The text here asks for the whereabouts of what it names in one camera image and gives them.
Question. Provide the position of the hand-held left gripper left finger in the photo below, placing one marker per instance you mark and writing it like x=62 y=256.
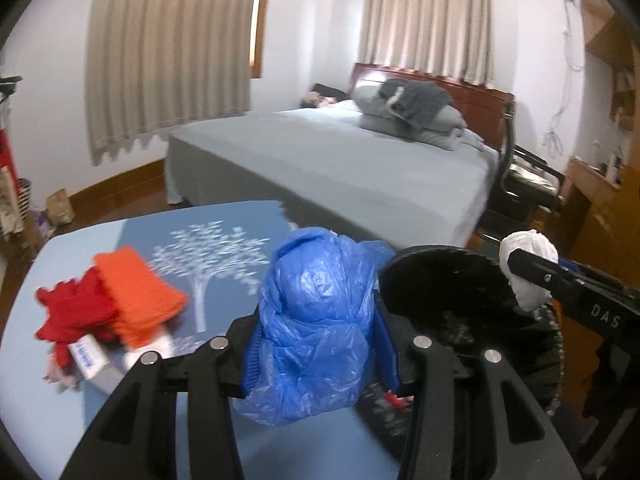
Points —
x=220 y=362

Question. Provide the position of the dark grey clothing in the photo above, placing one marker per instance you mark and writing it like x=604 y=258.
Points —
x=415 y=97

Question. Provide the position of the grey pillows and clothes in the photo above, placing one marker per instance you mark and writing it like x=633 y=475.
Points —
x=480 y=102

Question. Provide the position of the black office chair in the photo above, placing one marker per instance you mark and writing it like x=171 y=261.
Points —
x=520 y=180

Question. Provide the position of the white and blue box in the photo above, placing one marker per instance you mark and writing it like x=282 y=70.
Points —
x=92 y=360

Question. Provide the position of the wide beige curtain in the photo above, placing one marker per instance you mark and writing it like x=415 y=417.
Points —
x=165 y=45

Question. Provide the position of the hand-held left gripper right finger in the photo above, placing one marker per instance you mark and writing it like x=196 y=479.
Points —
x=387 y=350

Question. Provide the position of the white cloth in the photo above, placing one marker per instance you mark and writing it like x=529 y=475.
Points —
x=530 y=240

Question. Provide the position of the beige printed bag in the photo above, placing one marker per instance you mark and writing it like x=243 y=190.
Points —
x=12 y=205

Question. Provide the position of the narrow beige curtain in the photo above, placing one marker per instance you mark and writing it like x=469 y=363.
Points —
x=425 y=20

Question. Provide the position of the brown paper bag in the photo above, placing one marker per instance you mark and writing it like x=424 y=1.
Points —
x=61 y=207

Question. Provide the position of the blue tree print mat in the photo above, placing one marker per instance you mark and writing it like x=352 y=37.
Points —
x=210 y=240

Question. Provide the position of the wooden window frame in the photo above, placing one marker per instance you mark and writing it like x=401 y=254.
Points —
x=260 y=20

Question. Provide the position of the red knit cloth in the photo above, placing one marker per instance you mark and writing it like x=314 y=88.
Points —
x=75 y=305

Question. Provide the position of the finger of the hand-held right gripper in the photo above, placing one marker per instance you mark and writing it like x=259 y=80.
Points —
x=537 y=267

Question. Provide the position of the black round bin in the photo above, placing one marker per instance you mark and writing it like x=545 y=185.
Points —
x=450 y=285

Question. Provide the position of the orange knit cloth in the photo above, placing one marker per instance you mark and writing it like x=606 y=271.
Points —
x=140 y=290

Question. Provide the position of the hanging red garment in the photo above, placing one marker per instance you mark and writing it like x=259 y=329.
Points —
x=5 y=155

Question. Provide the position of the blue plastic bag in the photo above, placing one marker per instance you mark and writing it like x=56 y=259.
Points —
x=310 y=320

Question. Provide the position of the wooden desk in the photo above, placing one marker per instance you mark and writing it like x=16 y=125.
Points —
x=595 y=205

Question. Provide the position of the wooden wall shelf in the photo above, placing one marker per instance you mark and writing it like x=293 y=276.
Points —
x=612 y=40

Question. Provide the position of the dark bundle on bed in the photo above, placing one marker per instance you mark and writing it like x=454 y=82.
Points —
x=322 y=96

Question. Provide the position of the bed with grey sheet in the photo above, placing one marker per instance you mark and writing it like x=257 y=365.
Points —
x=325 y=170

